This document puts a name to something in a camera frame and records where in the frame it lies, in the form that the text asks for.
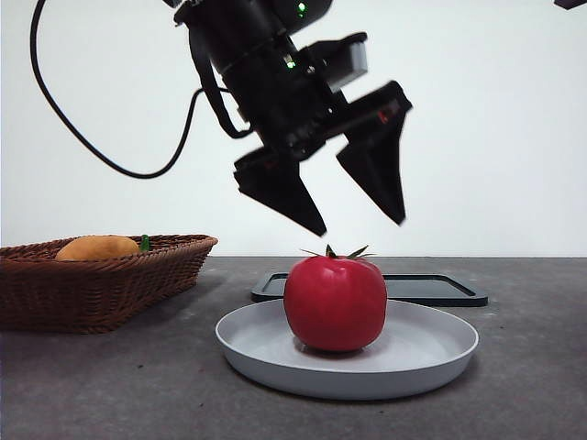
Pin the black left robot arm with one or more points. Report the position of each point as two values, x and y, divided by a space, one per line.
247 32

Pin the small green vegetable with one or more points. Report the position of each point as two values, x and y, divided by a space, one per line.
145 243

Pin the black rectangular tray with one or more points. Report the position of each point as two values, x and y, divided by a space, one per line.
426 289

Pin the brown wicker basket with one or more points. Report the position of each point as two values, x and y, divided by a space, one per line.
91 293

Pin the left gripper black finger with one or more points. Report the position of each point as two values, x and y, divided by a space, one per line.
280 188
380 165

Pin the grey round plate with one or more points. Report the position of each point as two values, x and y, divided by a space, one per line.
413 357

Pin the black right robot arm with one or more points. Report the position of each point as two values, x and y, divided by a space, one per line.
571 3

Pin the red tomato with green stem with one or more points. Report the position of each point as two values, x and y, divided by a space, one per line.
335 307

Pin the left wrist grey camera box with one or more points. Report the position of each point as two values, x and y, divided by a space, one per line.
357 57

